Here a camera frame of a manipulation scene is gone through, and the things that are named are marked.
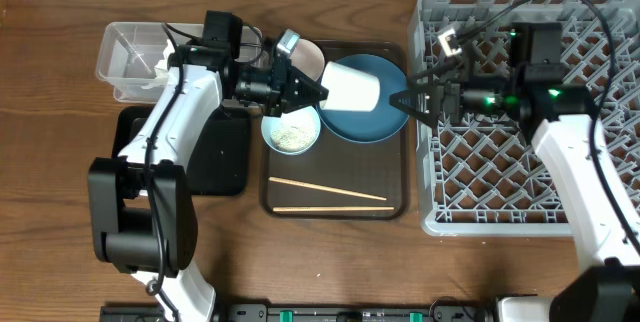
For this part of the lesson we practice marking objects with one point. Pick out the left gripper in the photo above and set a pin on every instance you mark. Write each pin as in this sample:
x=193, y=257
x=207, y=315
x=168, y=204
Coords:
x=287, y=81

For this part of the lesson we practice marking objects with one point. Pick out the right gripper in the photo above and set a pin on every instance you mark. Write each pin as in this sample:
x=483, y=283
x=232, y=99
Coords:
x=442, y=102

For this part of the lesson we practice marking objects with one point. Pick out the pink bowl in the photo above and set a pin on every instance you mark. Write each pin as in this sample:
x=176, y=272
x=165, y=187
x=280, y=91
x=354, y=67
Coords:
x=308, y=58

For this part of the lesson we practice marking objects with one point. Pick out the dark blue plate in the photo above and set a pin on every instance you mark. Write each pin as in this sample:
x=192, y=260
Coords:
x=383, y=121

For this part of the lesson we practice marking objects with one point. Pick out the white cup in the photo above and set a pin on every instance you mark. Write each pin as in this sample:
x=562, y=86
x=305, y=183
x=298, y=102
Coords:
x=349, y=89

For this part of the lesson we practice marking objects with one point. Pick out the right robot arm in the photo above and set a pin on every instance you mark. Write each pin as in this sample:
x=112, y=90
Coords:
x=560, y=122

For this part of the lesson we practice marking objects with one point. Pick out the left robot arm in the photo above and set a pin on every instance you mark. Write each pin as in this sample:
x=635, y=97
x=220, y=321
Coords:
x=142, y=215

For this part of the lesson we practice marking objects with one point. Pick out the grey dishwasher rack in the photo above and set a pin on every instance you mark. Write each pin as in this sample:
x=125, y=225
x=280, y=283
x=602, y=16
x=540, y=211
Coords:
x=479, y=177

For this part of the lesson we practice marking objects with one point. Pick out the light blue bowl with rice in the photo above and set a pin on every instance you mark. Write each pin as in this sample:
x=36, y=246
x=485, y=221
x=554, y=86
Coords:
x=293, y=133

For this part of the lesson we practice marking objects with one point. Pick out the upper wooden chopstick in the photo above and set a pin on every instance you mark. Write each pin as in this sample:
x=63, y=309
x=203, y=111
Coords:
x=325, y=188

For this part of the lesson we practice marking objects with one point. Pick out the brown serving tray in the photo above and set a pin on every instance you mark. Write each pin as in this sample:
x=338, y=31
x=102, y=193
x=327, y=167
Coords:
x=373, y=168

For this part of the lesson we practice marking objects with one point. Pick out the black tray bin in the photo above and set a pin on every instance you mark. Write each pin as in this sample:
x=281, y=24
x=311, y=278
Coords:
x=218, y=165

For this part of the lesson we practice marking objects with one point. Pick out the clear plastic bin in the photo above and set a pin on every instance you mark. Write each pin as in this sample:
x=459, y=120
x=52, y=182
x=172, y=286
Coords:
x=133, y=56

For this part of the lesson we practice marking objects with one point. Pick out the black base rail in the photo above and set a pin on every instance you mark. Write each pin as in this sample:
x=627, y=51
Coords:
x=438, y=312

